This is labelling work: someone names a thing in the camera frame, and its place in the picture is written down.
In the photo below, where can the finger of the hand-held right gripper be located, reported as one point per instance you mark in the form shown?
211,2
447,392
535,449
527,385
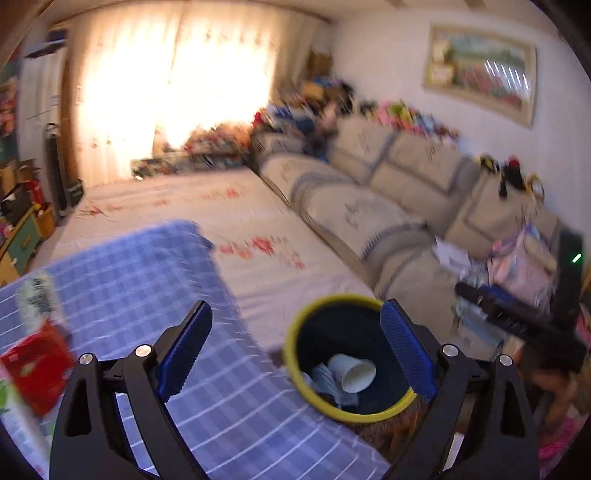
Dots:
503,307

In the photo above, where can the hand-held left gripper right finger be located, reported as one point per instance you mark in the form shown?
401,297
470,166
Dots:
408,351

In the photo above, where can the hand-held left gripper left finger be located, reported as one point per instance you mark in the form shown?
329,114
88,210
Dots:
184,351

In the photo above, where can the white paper cup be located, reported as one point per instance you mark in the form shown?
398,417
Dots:
353,374

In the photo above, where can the black bin with yellow rim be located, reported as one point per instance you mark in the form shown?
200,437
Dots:
323,332

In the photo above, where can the white tissue paper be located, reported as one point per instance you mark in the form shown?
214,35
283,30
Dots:
325,383

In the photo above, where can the white green-printed carton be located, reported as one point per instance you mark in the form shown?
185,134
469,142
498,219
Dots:
39,295

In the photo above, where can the person's right hand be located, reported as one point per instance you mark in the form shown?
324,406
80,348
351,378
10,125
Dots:
554,392

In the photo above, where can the pile of plastic packets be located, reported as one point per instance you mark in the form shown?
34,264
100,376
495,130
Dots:
503,272

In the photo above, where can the blue checked tablecloth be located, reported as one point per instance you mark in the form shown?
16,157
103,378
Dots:
161,277

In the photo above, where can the person's pink clothing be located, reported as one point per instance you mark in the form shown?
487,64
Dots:
565,443

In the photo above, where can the black and yellow toys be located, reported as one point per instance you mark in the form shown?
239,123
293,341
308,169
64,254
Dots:
510,175

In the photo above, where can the beige floral rug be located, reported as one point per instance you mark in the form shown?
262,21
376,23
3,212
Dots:
258,230

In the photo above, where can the red snack bag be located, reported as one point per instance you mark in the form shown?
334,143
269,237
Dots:
39,364

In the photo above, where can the beige embroidered sofa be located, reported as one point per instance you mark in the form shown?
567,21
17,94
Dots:
392,194

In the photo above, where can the small black box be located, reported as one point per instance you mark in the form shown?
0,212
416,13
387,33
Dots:
76,194

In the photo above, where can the teal and yellow TV cabinet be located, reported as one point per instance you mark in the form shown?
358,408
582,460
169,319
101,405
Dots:
21,240

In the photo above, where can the low black rack with clutter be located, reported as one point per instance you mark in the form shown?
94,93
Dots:
198,152

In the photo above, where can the red canister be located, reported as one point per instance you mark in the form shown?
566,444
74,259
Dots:
33,194

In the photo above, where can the grey tower fan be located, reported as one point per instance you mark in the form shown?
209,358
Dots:
57,170

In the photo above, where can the framed floral picture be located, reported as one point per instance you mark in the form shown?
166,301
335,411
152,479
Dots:
485,74

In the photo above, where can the pile of cardboard boxes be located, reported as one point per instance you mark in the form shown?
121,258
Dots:
16,184

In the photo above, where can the heap of toys and bags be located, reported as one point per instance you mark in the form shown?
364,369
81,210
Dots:
304,110

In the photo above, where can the sheer embroidered curtain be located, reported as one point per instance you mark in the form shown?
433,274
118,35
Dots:
161,83

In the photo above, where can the stack of brown cartons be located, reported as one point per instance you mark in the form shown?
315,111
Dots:
318,64

